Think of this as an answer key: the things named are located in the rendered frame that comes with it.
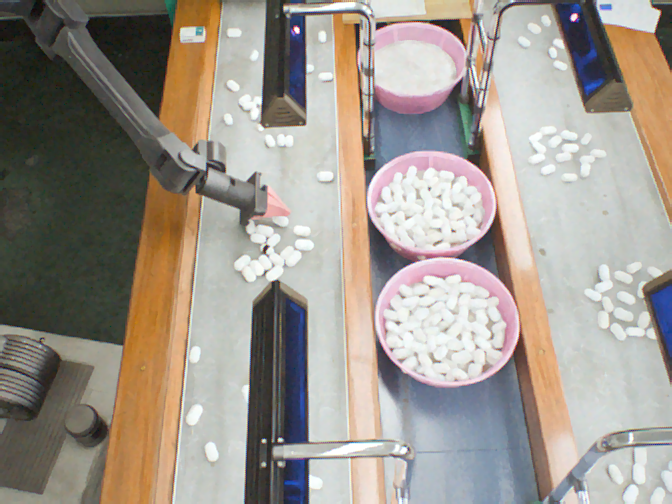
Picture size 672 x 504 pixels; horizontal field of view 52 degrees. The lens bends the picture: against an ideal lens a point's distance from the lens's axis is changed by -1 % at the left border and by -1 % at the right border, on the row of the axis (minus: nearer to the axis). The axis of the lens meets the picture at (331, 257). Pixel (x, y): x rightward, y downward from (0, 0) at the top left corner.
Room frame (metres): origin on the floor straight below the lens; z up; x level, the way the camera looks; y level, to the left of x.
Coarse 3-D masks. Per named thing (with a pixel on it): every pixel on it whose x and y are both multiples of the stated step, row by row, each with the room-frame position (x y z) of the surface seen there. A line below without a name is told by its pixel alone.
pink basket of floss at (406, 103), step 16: (384, 32) 1.43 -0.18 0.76; (400, 32) 1.44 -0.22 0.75; (416, 32) 1.43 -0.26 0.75; (448, 32) 1.40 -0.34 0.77; (448, 48) 1.38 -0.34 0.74; (384, 96) 1.23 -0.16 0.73; (400, 96) 1.19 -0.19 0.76; (416, 96) 1.18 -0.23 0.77; (432, 96) 1.20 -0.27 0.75; (400, 112) 1.22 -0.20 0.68; (416, 112) 1.21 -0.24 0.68
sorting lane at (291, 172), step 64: (256, 0) 1.63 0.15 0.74; (320, 0) 1.60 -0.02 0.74; (256, 64) 1.37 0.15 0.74; (320, 64) 1.35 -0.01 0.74; (320, 128) 1.13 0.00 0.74; (320, 192) 0.94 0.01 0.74; (256, 256) 0.79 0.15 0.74; (320, 256) 0.77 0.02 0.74; (192, 320) 0.65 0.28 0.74; (320, 320) 0.63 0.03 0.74; (192, 384) 0.51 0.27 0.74; (320, 384) 0.50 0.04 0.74; (192, 448) 0.39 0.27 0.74
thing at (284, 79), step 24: (288, 0) 1.11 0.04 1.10; (288, 24) 1.05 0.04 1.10; (264, 48) 1.04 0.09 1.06; (288, 48) 0.98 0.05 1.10; (264, 72) 0.97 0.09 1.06; (288, 72) 0.92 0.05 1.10; (264, 96) 0.90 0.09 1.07; (288, 96) 0.86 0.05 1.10; (264, 120) 0.85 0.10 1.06; (288, 120) 0.85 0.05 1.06
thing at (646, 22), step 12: (600, 0) 1.48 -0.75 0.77; (612, 0) 1.48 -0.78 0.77; (624, 0) 1.48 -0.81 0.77; (636, 0) 1.47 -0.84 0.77; (648, 0) 1.48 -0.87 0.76; (600, 12) 1.44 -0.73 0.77; (612, 12) 1.43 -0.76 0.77; (624, 12) 1.43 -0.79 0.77; (636, 12) 1.43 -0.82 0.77; (648, 12) 1.42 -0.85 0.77; (624, 24) 1.38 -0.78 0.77; (636, 24) 1.38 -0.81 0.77; (648, 24) 1.38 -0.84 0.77
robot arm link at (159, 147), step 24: (72, 0) 1.17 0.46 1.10; (72, 24) 1.11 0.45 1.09; (48, 48) 1.11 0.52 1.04; (72, 48) 1.08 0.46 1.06; (96, 48) 1.10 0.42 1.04; (96, 72) 1.03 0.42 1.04; (120, 96) 0.99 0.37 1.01; (120, 120) 0.96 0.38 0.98; (144, 120) 0.95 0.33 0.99; (144, 144) 0.91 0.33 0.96; (168, 144) 0.90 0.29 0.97; (168, 168) 0.86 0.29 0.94; (192, 168) 0.86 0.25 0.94
